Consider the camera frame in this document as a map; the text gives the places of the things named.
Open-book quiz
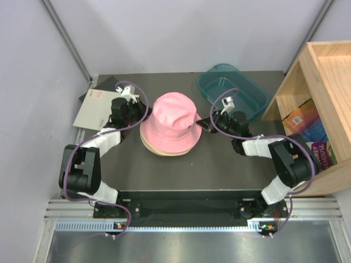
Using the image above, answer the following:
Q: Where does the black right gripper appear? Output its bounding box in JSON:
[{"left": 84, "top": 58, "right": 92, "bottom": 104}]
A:
[{"left": 197, "top": 110, "right": 238, "bottom": 139}]

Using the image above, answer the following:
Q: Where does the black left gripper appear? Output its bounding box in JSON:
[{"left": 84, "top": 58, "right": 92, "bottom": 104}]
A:
[{"left": 123, "top": 98, "right": 153, "bottom": 124}]

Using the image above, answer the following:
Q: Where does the pink bucket hat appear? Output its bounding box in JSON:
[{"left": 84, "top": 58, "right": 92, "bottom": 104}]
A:
[{"left": 140, "top": 92, "right": 202, "bottom": 152}]

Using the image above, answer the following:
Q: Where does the beige black reversible hat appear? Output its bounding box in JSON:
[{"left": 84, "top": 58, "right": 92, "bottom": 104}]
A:
[{"left": 140, "top": 133, "right": 191, "bottom": 157}]

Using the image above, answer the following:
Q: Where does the cream bucket hat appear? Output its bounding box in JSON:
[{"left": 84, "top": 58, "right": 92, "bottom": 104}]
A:
[{"left": 149, "top": 148, "right": 190, "bottom": 157}]

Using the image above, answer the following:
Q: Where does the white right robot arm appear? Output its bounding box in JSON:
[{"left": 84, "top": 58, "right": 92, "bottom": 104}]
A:
[{"left": 196, "top": 110, "right": 321, "bottom": 217}]

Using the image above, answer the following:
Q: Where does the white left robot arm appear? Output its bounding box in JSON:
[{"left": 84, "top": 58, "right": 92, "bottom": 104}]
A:
[{"left": 59, "top": 97, "right": 151, "bottom": 218}]

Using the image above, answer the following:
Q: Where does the white calibration board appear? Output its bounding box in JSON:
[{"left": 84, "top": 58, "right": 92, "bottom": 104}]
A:
[{"left": 73, "top": 89, "right": 121, "bottom": 131}]

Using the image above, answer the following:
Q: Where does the dark grey foam pad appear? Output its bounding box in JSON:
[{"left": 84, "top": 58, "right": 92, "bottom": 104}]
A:
[{"left": 78, "top": 76, "right": 126, "bottom": 102}]

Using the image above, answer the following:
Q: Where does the teal plastic bin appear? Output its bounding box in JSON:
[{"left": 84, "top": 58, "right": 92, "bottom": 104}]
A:
[{"left": 196, "top": 64, "right": 270, "bottom": 121}]

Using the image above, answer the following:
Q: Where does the purple treehouse book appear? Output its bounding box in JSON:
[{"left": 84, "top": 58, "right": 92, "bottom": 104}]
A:
[{"left": 310, "top": 141, "right": 337, "bottom": 170}]

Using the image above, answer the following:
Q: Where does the wooden shelf box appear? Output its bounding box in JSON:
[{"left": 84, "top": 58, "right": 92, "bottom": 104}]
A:
[{"left": 262, "top": 40, "right": 350, "bottom": 197}]

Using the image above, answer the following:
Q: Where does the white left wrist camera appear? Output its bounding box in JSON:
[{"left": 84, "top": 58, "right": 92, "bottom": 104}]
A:
[{"left": 115, "top": 85, "right": 140, "bottom": 101}]

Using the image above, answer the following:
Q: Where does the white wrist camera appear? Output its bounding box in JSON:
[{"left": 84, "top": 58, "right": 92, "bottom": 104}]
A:
[
  {"left": 220, "top": 96, "right": 235, "bottom": 115},
  {"left": 115, "top": 85, "right": 140, "bottom": 101}
]

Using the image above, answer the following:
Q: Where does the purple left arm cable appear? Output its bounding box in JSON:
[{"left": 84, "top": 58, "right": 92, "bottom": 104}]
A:
[{"left": 63, "top": 81, "right": 150, "bottom": 232}]

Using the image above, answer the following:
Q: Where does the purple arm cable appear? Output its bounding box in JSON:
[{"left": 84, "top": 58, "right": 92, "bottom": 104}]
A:
[
  {"left": 210, "top": 88, "right": 316, "bottom": 238},
  {"left": 63, "top": 81, "right": 150, "bottom": 232}
]

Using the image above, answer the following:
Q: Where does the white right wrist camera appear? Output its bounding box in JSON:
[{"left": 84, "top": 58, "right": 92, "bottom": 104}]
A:
[{"left": 220, "top": 96, "right": 235, "bottom": 115}]

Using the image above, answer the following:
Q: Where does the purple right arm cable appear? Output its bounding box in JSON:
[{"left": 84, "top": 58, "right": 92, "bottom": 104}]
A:
[{"left": 210, "top": 88, "right": 316, "bottom": 238}]

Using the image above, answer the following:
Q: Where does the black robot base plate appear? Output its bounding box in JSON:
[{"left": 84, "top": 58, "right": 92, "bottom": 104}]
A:
[{"left": 93, "top": 190, "right": 292, "bottom": 227}]

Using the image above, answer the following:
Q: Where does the aluminium frame rail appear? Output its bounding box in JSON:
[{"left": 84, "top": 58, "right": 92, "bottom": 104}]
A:
[{"left": 44, "top": 198, "right": 342, "bottom": 235}]

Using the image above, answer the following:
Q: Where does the aluminium corner post left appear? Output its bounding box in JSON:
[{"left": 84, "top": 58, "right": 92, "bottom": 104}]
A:
[{"left": 39, "top": 0, "right": 92, "bottom": 82}]

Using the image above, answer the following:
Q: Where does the aluminium corner post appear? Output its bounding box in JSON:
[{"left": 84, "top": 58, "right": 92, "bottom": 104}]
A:
[
  {"left": 284, "top": 0, "right": 336, "bottom": 76},
  {"left": 39, "top": 0, "right": 92, "bottom": 82}
]

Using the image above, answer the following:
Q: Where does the aluminium corner post right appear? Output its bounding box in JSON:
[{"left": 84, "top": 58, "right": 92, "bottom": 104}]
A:
[{"left": 284, "top": 0, "right": 336, "bottom": 76}]

